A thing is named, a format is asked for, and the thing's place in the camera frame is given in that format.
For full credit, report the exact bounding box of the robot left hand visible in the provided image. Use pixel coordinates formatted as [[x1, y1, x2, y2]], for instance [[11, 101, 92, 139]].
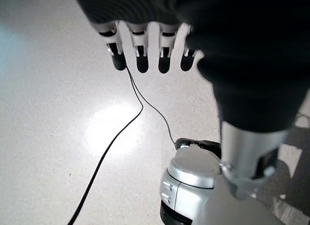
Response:
[[71, 0, 310, 200]]

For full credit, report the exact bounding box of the black floor cable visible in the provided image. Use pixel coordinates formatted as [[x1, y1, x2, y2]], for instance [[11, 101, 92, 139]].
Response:
[[67, 64, 177, 225]]

